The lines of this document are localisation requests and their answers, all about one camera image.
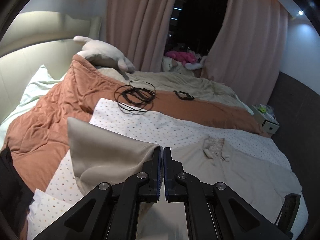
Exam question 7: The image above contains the magenta plush toy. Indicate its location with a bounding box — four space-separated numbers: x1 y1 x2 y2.
165 51 197 65

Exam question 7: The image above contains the beige crumpled blanket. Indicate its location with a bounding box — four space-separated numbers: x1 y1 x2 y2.
98 67 253 114

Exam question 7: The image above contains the rust orange quilt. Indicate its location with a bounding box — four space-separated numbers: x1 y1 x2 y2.
4 55 266 191

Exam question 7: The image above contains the white pillow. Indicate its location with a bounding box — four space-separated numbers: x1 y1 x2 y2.
1 65 66 146

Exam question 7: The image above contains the small black strap device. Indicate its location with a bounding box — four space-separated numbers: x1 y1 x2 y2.
174 90 195 101

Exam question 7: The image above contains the white dotted bed sheet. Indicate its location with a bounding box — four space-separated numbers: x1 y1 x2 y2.
27 99 293 239

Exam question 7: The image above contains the white and brown plush toy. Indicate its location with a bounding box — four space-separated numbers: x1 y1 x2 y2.
161 56 207 77

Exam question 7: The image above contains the cream padded headboard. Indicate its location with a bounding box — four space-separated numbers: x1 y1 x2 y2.
0 39 82 120

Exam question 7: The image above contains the pink right curtain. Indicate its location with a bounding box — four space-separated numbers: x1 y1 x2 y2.
204 0 288 105

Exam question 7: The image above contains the beige zip-neck sweatshirt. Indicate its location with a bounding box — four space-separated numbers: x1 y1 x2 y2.
67 116 303 240

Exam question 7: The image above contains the black coiled cable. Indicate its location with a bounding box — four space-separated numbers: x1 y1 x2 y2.
113 80 157 113

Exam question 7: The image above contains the pink curtain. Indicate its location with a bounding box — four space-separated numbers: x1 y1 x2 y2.
106 0 176 72
204 0 288 105

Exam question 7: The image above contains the pink left curtain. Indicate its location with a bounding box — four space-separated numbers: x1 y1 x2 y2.
106 0 176 72

